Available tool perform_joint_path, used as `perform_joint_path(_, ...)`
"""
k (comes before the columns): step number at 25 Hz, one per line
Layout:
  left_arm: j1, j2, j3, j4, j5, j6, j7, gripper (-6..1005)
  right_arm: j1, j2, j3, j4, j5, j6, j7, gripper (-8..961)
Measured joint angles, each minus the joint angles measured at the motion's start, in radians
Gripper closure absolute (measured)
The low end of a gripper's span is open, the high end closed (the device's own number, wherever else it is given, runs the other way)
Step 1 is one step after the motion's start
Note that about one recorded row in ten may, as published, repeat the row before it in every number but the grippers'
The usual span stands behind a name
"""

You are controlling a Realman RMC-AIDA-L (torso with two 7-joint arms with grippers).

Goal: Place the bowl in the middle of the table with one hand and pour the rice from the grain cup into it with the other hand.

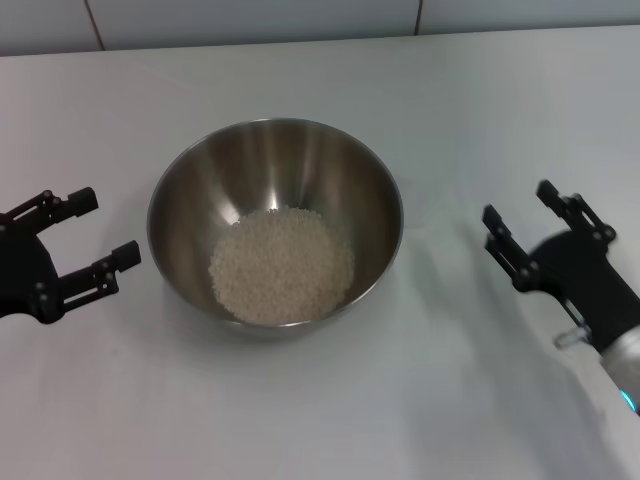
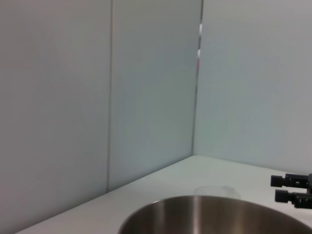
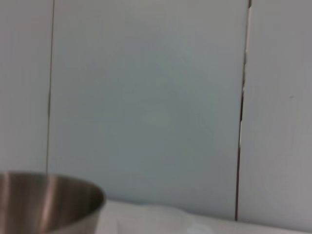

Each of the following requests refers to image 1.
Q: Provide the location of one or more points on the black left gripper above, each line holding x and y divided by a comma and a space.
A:
25, 280

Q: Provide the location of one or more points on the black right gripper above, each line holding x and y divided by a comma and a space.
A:
590, 280

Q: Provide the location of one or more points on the white rice grains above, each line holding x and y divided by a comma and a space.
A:
282, 265

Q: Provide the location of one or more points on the stainless steel mixing bowl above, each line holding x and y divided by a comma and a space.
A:
225, 175

